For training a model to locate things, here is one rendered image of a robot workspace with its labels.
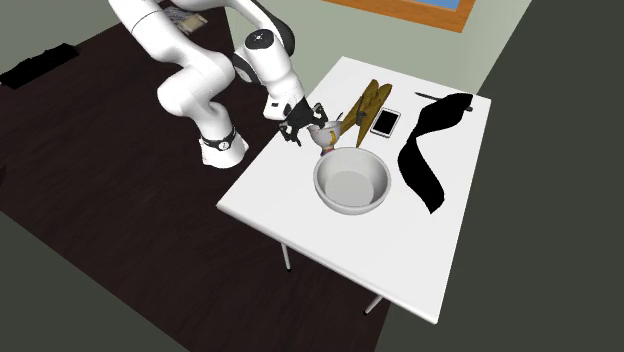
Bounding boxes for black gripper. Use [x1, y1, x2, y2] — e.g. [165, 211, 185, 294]
[278, 96, 330, 148]

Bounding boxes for white cup with colourful print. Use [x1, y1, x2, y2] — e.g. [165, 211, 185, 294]
[306, 119, 345, 157]

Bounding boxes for yellow-brown wooden tongs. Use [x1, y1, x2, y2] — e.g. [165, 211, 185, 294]
[339, 78, 394, 149]

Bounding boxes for large white bowl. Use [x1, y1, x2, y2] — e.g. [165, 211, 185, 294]
[312, 146, 393, 217]

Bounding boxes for white smartphone with black screen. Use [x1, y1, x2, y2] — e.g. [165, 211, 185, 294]
[369, 107, 402, 140]

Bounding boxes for thin dark utensil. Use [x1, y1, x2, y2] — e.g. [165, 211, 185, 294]
[413, 90, 475, 113]

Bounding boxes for black curved strip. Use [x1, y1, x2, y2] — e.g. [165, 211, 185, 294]
[397, 91, 475, 216]

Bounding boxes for white table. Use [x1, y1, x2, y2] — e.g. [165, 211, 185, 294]
[216, 55, 493, 326]

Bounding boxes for small grey and tan book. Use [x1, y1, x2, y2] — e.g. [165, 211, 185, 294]
[162, 4, 209, 36]

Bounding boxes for dark brown rug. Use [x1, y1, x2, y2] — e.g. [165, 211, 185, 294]
[0, 0, 393, 352]

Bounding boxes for long black flat object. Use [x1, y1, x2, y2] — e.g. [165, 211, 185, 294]
[0, 42, 80, 91]

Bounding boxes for wall picture with orange frame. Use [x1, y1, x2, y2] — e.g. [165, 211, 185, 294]
[320, 0, 477, 35]

